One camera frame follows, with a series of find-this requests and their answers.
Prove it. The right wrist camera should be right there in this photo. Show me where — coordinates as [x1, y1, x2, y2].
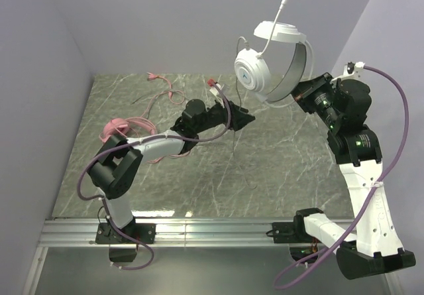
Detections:
[343, 62, 365, 78]

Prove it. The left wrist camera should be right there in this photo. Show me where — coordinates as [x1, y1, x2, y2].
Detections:
[207, 78, 228, 103]

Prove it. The white headset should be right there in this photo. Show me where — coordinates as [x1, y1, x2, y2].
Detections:
[234, 0, 315, 108]

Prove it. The pink headset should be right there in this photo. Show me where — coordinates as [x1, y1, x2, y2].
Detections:
[99, 72, 186, 143]

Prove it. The aluminium rail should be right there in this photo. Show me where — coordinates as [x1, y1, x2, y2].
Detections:
[38, 217, 388, 249]
[319, 75, 329, 82]

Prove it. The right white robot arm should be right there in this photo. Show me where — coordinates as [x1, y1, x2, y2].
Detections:
[291, 74, 416, 280]

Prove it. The right side aluminium rail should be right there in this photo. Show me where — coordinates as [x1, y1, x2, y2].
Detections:
[319, 75, 329, 82]

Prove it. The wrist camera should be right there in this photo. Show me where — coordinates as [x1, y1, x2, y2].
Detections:
[343, 62, 365, 78]
[207, 78, 228, 103]

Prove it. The front aluminium rail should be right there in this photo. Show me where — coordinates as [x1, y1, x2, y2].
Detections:
[38, 217, 388, 249]

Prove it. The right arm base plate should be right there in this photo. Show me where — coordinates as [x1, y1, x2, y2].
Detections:
[266, 222, 312, 244]

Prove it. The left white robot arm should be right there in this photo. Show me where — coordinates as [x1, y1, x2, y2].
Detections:
[86, 99, 255, 230]

